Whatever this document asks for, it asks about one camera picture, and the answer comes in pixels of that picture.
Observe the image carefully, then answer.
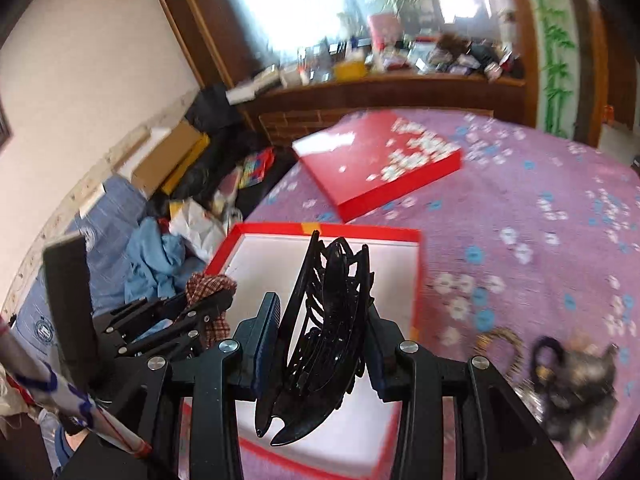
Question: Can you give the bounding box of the black bag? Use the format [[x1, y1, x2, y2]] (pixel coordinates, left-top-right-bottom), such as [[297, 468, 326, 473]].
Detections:
[[187, 85, 246, 133]]

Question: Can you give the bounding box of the brown cardboard box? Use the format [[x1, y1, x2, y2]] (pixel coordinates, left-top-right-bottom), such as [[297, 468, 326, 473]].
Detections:
[[131, 122, 201, 196]]

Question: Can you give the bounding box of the light blue cloth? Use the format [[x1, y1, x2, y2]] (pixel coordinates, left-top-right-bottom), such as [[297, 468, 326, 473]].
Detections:
[[124, 217, 188, 306]]

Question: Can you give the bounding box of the red floral box lid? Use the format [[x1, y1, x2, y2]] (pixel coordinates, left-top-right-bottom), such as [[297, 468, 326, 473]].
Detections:
[[291, 110, 463, 223]]

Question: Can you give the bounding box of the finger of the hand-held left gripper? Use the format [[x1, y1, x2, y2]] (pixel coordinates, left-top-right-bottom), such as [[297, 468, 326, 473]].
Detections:
[[107, 292, 190, 333], [116, 293, 236, 362]]

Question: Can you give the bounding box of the white flat box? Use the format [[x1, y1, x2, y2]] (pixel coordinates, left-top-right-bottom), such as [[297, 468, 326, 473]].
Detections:
[[225, 65, 281, 106]]

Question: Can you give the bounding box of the white striped woven strap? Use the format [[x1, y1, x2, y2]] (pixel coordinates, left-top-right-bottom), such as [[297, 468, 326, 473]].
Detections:
[[0, 312, 153, 458]]

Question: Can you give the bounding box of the gold braided bracelet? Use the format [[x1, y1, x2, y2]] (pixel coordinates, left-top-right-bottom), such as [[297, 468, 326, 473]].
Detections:
[[472, 327, 526, 376]]

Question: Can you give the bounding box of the white plastic bag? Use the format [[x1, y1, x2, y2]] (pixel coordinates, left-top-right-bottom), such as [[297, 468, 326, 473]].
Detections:
[[169, 199, 228, 263]]

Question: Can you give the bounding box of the blue plaid bedding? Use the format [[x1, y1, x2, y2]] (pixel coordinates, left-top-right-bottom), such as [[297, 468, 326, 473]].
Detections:
[[10, 175, 151, 346]]

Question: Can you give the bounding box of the bamboo print glass panel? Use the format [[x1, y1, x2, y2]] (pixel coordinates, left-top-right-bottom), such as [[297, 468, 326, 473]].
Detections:
[[522, 0, 581, 136]]

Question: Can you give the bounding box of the dark fuzzy hair clip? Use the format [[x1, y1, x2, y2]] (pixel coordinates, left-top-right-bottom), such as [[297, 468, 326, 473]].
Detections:
[[530, 332, 621, 448]]

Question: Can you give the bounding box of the red gift bag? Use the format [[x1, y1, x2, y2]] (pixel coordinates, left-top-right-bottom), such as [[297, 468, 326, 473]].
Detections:
[[369, 14, 401, 51]]

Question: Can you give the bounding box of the plaid hair scrunchie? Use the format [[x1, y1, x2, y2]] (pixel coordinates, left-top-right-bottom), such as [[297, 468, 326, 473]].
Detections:
[[186, 272, 238, 348]]

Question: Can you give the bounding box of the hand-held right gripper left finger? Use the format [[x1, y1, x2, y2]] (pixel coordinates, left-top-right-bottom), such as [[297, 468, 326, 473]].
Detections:
[[145, 292, 283, 480]]

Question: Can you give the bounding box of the black hair claw clip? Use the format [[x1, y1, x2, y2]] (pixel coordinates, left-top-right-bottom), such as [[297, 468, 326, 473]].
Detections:
[[254, 230, 376, 447]]

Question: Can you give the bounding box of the small yellow box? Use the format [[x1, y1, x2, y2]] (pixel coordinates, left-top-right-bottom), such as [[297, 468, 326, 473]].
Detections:
[[332, 60, 368, 81]]

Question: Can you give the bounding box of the colorful toy box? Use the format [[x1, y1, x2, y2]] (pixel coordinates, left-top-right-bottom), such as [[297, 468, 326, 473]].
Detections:
[[235, 147, 276, 191]]

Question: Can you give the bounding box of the purple floral blanket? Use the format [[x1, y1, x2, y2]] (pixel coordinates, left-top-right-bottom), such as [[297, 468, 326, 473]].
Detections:
[[240, 107, 640, 480]]

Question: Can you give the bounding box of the flat yellow box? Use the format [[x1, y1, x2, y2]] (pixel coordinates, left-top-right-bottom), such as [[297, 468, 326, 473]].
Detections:
[[160, 132, 211, 196]]

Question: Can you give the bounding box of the red box tray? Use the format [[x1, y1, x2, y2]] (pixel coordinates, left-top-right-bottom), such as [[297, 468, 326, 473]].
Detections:
[[182, 221, 426, 478]]

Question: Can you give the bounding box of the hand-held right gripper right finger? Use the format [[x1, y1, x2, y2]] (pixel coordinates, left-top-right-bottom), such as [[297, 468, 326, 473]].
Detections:
[[362, 305, 576, 480]]

